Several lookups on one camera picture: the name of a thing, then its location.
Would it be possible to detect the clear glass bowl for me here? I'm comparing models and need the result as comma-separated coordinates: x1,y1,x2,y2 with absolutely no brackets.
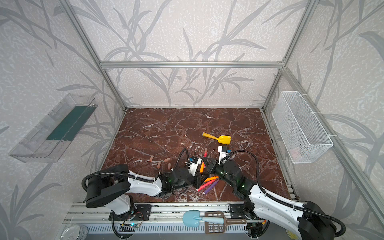
60,224,89,240

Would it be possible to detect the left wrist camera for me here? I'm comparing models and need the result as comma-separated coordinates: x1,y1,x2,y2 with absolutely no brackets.
187,157,202,177

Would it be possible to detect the purple marker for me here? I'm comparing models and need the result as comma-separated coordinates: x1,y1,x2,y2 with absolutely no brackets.
203,179,219,195

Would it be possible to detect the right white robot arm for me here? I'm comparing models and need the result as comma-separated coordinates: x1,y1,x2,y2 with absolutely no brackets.
203,158,347,240

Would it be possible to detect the white wire basket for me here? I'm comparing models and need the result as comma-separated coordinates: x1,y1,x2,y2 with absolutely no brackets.
272,91,334,164

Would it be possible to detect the orange marker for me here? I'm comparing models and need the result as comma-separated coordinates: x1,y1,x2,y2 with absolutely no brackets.
200,163,205,173
204,177,219,184

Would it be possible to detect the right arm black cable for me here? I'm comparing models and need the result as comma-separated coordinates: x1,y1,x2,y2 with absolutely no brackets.
229,149,347,238

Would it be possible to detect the yellow toy scoop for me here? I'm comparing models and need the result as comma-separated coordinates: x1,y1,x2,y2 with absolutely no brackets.
202,133,232,145

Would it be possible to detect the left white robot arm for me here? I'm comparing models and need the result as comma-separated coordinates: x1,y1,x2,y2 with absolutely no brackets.
82,164,209,221

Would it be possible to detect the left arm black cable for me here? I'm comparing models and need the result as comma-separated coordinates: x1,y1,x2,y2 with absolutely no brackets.
81,147,191,193

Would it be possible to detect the right pink marker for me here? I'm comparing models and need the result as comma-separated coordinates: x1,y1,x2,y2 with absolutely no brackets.
197,180,216,192

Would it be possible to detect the clear plastic wall shelf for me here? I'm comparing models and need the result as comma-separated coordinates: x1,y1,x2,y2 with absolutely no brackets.
9,94,98,163

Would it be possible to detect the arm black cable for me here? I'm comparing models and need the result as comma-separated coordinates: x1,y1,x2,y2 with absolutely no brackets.
81,147,191,193
229,149,347,238

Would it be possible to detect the aluminium front rail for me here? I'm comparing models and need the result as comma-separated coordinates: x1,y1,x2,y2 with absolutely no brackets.
62,201,316,224

